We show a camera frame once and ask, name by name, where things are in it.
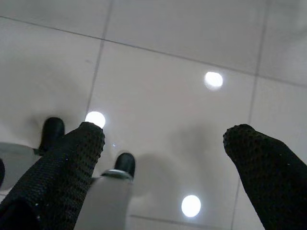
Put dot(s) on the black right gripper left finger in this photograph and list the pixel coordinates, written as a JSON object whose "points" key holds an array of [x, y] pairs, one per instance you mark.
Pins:
{"points": [[60, 177]]}

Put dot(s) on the grey robot leg black foot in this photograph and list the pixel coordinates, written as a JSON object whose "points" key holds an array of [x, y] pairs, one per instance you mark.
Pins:
{"points": [[105, 198], [14, 163]]}

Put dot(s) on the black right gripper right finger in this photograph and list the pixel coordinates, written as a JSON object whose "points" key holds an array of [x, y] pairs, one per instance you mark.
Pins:
{"points": [[268, 172]]}

